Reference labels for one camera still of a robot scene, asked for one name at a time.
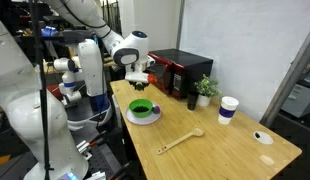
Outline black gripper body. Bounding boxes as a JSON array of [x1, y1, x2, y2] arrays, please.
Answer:
[[130, 80, 150, 92]]

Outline dark bowl contents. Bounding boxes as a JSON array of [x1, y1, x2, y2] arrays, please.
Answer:
[[132, 105, 150, 113]]

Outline green plastic bowl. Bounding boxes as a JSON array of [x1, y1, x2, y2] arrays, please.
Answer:
[[128, 98, 154, 119]]

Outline white round plate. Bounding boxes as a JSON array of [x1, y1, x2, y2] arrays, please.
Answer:
[[125, 102, 162, 126]]

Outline background wooden desk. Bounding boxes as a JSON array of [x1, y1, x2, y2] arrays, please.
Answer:
[[103, 56, 124, 70]]

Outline red black microwave oven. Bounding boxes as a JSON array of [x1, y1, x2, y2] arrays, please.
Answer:
[[148, 48, 214, 101]]

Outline black cup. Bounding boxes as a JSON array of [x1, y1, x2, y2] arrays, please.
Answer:
[[187, 90, 200, 111]]

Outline small potted green plant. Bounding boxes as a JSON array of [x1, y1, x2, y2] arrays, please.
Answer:
[[193, 73, 223, 108]]

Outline orange black clamp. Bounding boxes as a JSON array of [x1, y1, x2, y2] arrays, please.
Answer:
[[89, 137, 108, 150]]

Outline wooden spoon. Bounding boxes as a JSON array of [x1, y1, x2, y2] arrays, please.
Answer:
[[156, 125, 205, 156]]

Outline black perforated breadboard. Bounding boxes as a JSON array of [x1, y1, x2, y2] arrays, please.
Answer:
[[74, 131, 136, 180]]

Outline white cup blue band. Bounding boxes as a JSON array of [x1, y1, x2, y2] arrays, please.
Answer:
[[217, 95, 240, 126]]

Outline small white dish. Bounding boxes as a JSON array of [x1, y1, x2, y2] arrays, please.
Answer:
[[252, 130, 274, 145]]

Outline grey cabinet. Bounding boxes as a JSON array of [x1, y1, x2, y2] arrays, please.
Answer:
[[280, 83, 310, 119]]

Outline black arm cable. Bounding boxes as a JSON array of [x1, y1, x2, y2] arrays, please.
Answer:
[[68, 3, 113, 32]]

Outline silver metal bracket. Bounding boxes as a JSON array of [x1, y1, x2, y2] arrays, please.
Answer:
[[75, 139, 93, 162]]

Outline black hanging cable bundle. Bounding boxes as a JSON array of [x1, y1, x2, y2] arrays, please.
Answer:
[[28, 0, 52, 180]]

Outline grey metal frame post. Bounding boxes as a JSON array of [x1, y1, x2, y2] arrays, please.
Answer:
[[259, 23, 310, 129]]

